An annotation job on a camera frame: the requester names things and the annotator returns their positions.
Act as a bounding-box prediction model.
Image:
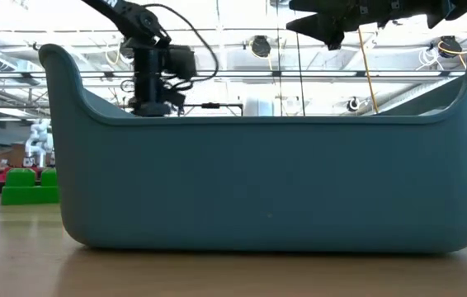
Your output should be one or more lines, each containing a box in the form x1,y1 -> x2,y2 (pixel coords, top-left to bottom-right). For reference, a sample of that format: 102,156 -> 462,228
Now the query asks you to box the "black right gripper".
285,0 -> 446,52

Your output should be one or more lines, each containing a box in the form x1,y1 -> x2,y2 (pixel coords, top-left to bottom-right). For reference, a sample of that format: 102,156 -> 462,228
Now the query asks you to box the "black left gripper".
128,45 -> 187,119

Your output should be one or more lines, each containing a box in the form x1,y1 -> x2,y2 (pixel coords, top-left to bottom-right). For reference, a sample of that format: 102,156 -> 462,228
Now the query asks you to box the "green toy building block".
1,167 -> 60,206

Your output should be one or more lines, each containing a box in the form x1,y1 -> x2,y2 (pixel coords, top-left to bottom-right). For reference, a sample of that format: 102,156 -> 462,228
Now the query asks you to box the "black metal stand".
177,101 -> 245,117

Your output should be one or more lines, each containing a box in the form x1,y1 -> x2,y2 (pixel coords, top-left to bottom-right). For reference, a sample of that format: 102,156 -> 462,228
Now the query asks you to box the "brown cardboard box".
0,143 -> 26,167

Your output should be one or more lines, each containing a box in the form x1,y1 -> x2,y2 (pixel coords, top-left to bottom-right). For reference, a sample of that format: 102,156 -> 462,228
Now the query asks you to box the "dark teal plastic bin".
38,35 -> 467,254

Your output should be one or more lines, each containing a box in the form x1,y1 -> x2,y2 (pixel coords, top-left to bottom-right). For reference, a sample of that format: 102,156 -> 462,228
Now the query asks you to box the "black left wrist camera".
163,44 -> 198,82

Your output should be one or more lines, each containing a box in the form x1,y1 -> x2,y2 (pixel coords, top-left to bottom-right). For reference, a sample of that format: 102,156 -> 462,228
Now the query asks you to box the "yellow cable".
356,26 -> 380,115

